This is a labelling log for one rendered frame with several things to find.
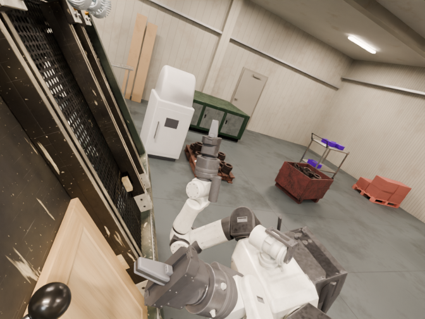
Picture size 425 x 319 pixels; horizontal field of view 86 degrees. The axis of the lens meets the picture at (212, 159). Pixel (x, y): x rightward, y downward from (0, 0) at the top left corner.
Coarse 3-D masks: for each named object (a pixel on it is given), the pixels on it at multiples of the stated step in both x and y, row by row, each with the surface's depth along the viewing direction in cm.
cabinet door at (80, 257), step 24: (72, 216) 58; (72, 240) 54; (96, 240) 66; (48, 264) 45; (72, 264) 51; (96, 264) 62; (120, 264) 78; (72, 288) 49; (96, 288) 59; (120, 288) 73; (72, 312) 47; (96, 312) 55; (120, 312) 67; (144, 312) 86
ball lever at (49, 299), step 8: (40, 288) 24; (48, 288) 24; (56, 288) 24; (64, 288) 24; (32, 296) 23; (40, 296) 23; (48, 296) 23; (56, 296) 23; (64, 296) 24; (32, 304) 23; (40, 304) 23; (48, 304) 23; (56, 304) 23; (64, 304) 24; (32, 312) 22; (40, 312) 22; (48, 312) 23; (56, 312) 23; (64, 312) 24
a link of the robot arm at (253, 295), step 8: (240, 280) 49; (248, 280) 48; (256, 280) 50; (240, 288) 48; (248, 288) 47; (256, 288) 48; (248, 296) 45; (256, 296) 46; (264, 296) 49; (248, 304) 44; (256, 304) 44; (264, 304) 46; (248, 312) 44; (256, 312) 43; (264, 312) 45
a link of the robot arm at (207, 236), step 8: (208, 224) 95; (216, 224) 92; (192, 232) 95; (200, 232) 93; (208, 232) 91; (216, 232) 90; (192, 240) 92; (200, 240) 91; (208, 240) 91; (216, 240) 91; (224, 240) 90; (176, 248) 90; (192, 248) 90; (200, 248) 92
